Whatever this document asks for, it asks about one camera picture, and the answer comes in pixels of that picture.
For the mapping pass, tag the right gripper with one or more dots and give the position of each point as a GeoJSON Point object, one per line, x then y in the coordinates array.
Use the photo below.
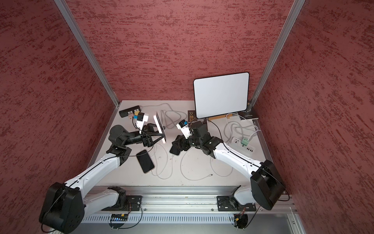
{"type": "Point", "coordinates": [182, 142]}

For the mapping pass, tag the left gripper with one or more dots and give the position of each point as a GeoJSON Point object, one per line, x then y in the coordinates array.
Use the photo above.
{"type": "Point", "coordinates": [147, 139]}

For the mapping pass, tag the phone pink case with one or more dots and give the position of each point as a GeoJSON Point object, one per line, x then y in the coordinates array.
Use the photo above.
{"type": "Point", "coordinates": [160, 127]}
{"type": "Point", "coordinates": [145, 161]}

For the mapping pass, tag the phone teal case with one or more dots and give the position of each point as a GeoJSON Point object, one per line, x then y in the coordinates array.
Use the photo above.
{"type": "Point", "coordinates": [176, 146]}

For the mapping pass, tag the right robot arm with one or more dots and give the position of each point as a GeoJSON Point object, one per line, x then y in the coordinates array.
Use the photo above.
{"type": "Point", "coordinates": [266, 185]}

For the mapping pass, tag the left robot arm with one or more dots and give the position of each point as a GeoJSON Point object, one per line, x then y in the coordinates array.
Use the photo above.
{"type": "Point", "coordinates": [67, 204]}

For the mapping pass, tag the black power strip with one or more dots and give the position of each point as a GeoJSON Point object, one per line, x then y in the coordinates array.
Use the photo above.
{"type": "Point", "coordinates": [129, 111]}

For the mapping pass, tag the black book yellow letters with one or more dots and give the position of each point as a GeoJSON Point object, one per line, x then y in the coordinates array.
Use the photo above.
{"type": "Point", "coordinates": [192, 117]}

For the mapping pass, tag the white power strip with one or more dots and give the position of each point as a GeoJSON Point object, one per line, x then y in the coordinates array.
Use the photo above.
{"type": "Point", "coordinates": [245, 149]}

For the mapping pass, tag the wooden tablet stand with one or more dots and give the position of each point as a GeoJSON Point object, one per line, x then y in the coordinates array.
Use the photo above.
{"type": "Point", "coordinates": [227, 116]}

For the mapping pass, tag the white tablet panel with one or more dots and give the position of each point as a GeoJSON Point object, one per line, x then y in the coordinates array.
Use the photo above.
{"type": "Point", "coordinates": [215, 96]}

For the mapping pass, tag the green plug adapter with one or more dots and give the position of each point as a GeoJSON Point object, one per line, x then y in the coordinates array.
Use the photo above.
{"type": "Point", "coordinates": [245, 141]}

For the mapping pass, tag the black booklet right corner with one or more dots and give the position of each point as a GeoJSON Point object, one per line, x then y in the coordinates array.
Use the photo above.
{"type": "Point", "coordinates": [249, 115]}

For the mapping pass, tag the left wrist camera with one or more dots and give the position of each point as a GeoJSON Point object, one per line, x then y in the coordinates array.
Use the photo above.
{"type": "Point", "coordinates": [140, 120]}

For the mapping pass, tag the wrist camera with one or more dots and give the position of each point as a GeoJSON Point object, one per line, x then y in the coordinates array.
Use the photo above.
{"type": "Point", "coordinates": [183, 126]}
{"type": "Point", "coordinates": [140, 120]}

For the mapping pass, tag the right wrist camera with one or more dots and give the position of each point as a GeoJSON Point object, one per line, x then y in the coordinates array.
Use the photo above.
{"type": "Point", "coordinates": [183, 126]}

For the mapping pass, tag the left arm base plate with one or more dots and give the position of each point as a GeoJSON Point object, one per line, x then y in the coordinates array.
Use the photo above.
{"type": "Point", "coordinates": [130, 203]}

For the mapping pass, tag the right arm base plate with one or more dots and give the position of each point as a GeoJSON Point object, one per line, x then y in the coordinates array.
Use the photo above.
{"type": "Point", "coordinates": [230, 204]}

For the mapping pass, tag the aluminium rail frame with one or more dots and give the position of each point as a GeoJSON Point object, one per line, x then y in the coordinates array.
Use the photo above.
{"type": "Point", "coordinates": [198, 205]}

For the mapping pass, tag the left aluminium corner post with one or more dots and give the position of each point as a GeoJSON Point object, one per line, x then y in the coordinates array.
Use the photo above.
{"type": "Point", "coordinates": [73, 25]}

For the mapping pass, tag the aluminium corner post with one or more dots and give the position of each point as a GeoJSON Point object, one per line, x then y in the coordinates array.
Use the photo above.
{"type": "Point", "coordinates": [73, 25]}
{"type": "Point", "coordinates": [285, 31]}

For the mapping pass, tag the right aluminium corner post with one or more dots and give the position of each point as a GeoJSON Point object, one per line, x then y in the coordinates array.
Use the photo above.
{"type": "Point", "coordinates": [285, 31]}

